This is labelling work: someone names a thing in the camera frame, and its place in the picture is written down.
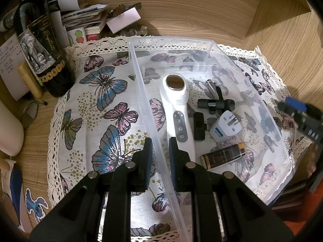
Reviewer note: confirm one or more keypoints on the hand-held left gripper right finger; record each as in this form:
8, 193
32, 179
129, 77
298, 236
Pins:
172, 163

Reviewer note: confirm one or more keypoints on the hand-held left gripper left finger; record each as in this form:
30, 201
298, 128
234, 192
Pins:
149, 161

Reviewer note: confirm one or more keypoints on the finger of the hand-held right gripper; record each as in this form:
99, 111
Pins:
295, 103

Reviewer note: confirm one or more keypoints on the small black box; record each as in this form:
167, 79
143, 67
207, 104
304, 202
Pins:
199, 126

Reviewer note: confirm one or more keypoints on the dark cosmetic tube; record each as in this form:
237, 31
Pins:
222, 156

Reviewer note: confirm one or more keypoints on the white plug adapter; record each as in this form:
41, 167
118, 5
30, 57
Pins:
224, 128

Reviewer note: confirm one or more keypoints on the white handheld massager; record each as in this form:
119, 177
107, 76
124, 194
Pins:
176, 100

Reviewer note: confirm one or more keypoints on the black clip microphone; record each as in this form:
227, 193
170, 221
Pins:
214, 104

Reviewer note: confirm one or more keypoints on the clear plastic storage box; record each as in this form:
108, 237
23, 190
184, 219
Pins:
227, 55

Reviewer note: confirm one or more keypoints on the silver cone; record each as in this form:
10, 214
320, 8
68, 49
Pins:
211, 87

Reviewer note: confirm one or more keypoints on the butterfly print lace cloth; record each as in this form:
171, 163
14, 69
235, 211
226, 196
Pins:
101, 105

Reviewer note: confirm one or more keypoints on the blue cartoon sticker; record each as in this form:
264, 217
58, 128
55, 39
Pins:
35, 204

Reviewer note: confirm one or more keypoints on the pile of small brown trinkets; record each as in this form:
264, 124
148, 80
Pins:
137, 31

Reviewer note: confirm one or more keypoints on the blue card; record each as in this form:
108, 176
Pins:
16, 191

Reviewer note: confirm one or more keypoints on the yellow stick tube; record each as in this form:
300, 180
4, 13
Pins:
30, 80

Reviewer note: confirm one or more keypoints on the pale pink card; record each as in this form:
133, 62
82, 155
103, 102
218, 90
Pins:
123, 20

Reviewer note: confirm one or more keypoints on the dark wine bottle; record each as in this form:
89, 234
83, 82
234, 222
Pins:
43, 55

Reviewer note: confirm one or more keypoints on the stack of papers and booklets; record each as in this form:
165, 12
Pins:
85, 20

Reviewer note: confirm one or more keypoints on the white handwritten note paper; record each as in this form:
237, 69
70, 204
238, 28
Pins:
11, 65

